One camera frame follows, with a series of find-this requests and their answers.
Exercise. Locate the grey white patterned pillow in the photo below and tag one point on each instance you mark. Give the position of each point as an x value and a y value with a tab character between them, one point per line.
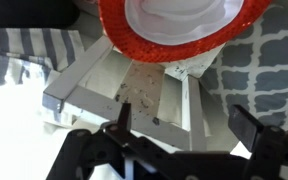
270	76

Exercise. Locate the cream fabric sofa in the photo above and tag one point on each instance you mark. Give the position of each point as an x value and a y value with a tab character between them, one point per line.
14	146

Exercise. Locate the grey striped white towel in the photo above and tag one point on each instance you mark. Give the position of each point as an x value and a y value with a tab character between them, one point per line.
27	46

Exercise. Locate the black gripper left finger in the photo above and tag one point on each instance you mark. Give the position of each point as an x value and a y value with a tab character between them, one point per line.
124	118

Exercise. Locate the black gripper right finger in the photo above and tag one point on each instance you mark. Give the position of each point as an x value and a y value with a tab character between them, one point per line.
245	126

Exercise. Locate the orange sequin hat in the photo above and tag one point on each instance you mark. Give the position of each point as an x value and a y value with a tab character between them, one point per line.
137	43

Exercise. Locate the small white wooden chair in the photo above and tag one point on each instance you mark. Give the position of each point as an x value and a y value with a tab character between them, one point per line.
144	86

